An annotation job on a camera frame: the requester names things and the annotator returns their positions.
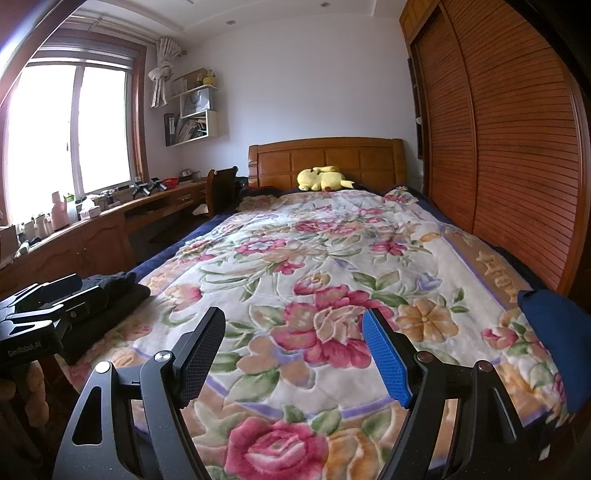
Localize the black garment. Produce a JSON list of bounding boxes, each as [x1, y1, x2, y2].
[[60, 271, 152, 365]]

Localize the floral blanket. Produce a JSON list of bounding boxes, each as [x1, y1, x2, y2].
[[65, 185, 578, 480]]

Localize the pink bottle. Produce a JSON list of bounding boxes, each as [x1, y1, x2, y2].
[[51, 191, 69, 232]]

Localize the white paper bag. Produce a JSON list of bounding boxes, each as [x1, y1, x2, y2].
[[180, 90, 211, 116]]

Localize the tied white curtain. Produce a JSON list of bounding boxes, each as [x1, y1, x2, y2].
[[148, 38, 183, 109]]

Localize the dark blue bed sheet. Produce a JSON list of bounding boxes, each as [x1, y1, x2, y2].
[[127, 187, 250, 283]]

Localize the wooden desk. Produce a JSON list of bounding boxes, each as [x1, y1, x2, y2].
[[0, 178, 208, 301]]

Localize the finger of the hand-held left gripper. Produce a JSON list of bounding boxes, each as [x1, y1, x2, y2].
[[9, 285, 110, 326], [0, 273, 85, 310]]

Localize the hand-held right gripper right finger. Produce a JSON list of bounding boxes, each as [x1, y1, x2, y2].
[[361, 308, 532, 480]]

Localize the blue suit jacket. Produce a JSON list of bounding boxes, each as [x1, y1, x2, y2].
[[517, 290, 591, 414]]

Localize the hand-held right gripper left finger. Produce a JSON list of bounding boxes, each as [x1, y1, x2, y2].
[[52, 307, 227, 480]]

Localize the wooden louvred wardrobe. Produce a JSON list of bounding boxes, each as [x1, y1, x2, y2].
[[399, 0, 591, 301]]

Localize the wooden bed headboard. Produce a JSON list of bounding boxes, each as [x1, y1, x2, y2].
[[248, 137, 408, 192]]

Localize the yellow plush toy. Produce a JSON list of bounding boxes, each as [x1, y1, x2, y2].
[[296, 165, 355, 192]]

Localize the white wall shelf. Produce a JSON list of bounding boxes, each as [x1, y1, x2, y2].
[[164, 85, 219, 146]]

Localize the black devices on stand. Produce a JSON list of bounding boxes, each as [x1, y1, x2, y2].
[[131, 176, 168, 199]]

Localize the wooden chair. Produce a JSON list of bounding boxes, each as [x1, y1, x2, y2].
[[206, 167, 238, 217]]

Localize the cardboard box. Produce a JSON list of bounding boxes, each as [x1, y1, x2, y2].
[[171, 69, 208, 95]]

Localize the wood framed window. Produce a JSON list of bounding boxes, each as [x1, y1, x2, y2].
[[0, 39, 148, 222]]

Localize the person's left hand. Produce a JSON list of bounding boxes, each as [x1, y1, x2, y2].
[[0, 359, 51, 430]]

